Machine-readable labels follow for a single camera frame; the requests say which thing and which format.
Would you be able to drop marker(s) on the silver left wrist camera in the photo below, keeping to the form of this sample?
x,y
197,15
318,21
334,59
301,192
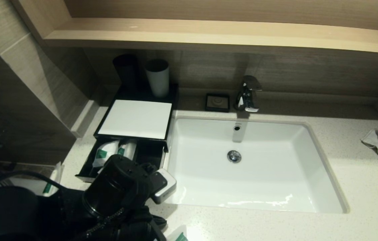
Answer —
x,y
165,187

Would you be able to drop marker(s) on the black glossy box drawer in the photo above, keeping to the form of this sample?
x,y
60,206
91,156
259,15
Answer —
x,y
150,155

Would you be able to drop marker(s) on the black amenity drawer box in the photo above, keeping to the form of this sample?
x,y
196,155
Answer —
x,y
132,94

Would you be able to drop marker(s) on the long slim toothbrush packet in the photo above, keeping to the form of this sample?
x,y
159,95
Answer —
x,y
55,174

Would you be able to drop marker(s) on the small packet green corner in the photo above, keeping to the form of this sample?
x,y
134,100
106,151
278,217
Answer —
x,y
179,234

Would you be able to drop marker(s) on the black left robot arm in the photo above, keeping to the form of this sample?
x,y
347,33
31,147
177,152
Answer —
x,y
41,214

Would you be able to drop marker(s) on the light grey plastic cup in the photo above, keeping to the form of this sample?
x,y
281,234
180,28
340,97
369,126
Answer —
x,y
158,82

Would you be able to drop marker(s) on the black plastic cup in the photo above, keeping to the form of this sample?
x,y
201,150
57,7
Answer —
x,y
127,73

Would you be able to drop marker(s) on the chrome sink drain stopper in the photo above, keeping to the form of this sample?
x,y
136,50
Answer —
x,y
234,156

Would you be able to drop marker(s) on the small square green-label packet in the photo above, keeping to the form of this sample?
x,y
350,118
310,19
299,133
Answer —
x,y
103,152

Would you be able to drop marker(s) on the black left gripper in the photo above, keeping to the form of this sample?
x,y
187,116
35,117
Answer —
x,y
142,224

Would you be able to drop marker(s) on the wooden wall shelf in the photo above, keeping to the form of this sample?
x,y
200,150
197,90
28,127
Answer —
x,y
209,33

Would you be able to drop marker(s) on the chrome sink faucet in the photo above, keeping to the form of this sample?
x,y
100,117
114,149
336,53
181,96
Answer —
x,y
248,95

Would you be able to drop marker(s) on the white ceramic sink basin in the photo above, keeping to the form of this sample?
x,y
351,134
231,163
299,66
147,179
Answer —
x,y
259,187

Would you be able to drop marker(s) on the black square soap dish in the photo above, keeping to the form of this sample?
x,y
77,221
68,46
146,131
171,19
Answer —
x,y
217,102

